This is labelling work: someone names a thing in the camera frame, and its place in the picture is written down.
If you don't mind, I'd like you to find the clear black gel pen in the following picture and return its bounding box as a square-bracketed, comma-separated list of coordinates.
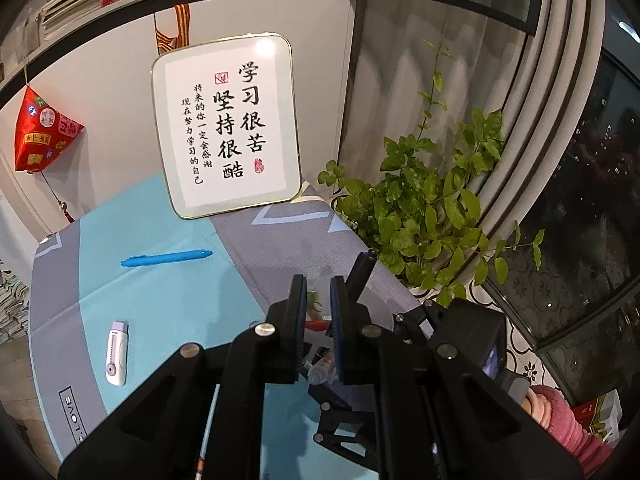
[307, 351, 335, 386]

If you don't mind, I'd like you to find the blue pen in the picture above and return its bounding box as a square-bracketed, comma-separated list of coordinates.
[120, 249, 213, 268]

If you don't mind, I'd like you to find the green white pen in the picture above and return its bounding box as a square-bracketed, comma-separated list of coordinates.
[307, 289, 323, 321]

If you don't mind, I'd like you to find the pink sleeved forearm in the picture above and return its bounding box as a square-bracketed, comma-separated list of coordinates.
[522, 385, 613, 478]

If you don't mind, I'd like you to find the green potted plant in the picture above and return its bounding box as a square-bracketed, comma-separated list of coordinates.
[317, 66, 546, 307]

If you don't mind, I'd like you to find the white purple correction tape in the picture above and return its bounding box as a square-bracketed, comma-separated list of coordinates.
[105, 321, 128, 387]

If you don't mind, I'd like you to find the blue and grey desk mat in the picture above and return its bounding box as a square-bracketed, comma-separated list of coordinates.
[27, 171, 426, 480]

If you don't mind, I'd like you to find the framed calligraphy sign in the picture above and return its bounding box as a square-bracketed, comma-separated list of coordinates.
[151, 32, 302, 219]

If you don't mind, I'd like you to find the gold medal with ribbon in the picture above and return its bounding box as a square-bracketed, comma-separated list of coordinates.
[154, 3, 191, 54]

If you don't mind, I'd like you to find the red pyramid hanging ornament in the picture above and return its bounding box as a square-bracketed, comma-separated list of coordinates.
[14, 86, 86, 174]

